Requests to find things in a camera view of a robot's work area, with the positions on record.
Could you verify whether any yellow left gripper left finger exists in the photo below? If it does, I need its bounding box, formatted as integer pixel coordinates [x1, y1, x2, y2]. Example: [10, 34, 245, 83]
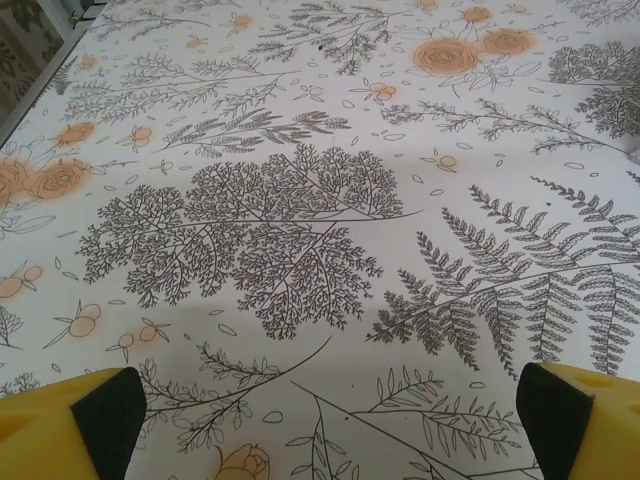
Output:
[0, 366, 147, 480]

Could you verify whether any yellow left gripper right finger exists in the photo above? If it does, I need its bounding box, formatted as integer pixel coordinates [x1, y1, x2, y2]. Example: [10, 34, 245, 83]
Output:
[516, 362, 640, 480]

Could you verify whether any floral tablecloth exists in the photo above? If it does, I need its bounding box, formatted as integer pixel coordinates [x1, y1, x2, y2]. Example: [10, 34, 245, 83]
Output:
[0, 0, 640, 480]

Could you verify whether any aluminium side rail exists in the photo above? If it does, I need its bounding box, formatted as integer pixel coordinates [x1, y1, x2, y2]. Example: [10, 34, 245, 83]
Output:
[0, 8, 96, 147]

